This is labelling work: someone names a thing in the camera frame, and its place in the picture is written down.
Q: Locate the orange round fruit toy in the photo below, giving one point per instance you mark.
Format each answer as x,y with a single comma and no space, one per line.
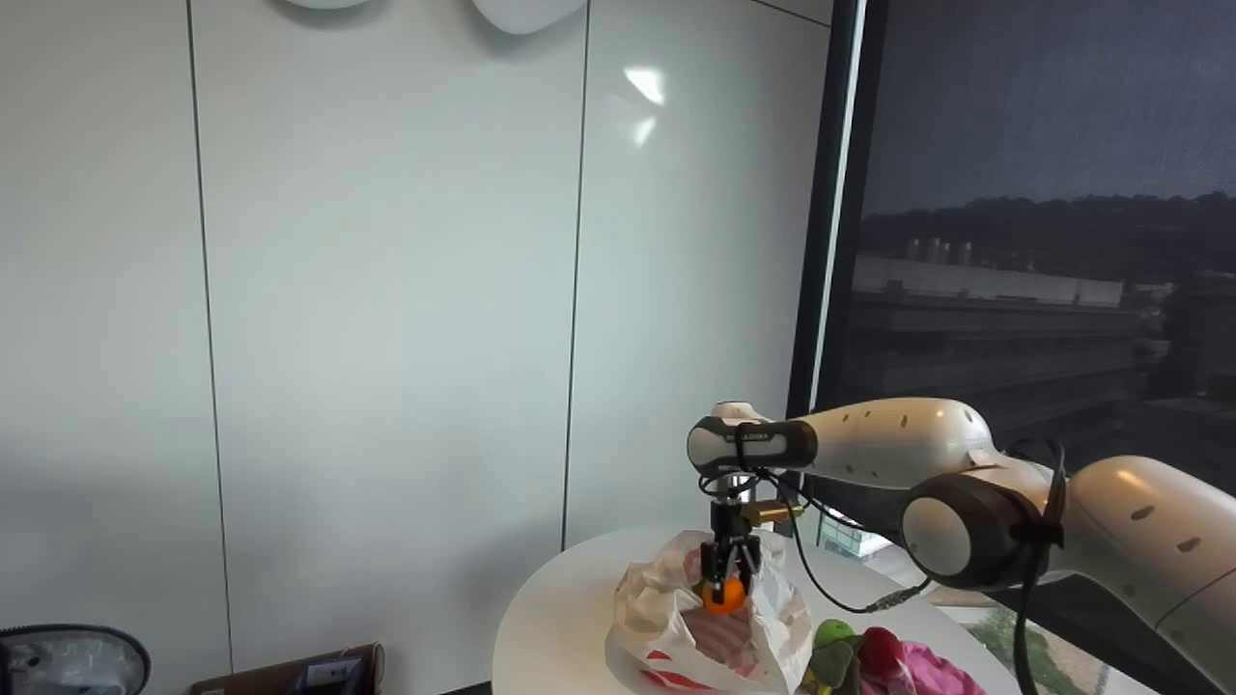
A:
722,597

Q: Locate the white red plastic bag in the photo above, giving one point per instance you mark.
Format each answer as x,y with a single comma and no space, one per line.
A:
744,646

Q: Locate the pink crumpled cloth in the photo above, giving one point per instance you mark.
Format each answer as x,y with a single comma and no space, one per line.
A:
893,664

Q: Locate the green round fruit toy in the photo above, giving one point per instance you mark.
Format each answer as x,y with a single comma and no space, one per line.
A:
836,651

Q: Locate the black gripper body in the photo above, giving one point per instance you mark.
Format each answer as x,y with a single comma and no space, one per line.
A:
730,546

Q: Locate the dark round bin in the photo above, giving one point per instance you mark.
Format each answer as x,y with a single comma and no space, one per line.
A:
69,663

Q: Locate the dark framed board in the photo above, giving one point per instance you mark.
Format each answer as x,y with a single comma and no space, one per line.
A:
329,673

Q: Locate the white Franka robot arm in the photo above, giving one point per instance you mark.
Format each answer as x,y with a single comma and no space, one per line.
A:
970,514

